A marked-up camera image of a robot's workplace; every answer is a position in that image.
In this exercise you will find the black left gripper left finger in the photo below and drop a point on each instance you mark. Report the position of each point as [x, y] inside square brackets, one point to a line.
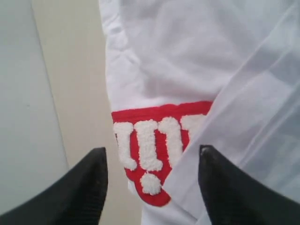
[77, 198]

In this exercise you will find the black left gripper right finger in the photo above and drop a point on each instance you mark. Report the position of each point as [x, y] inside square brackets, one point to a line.
[239, 194]

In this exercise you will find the white t-shirt red lettering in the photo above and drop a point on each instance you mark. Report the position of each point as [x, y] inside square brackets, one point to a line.
[183, 76]

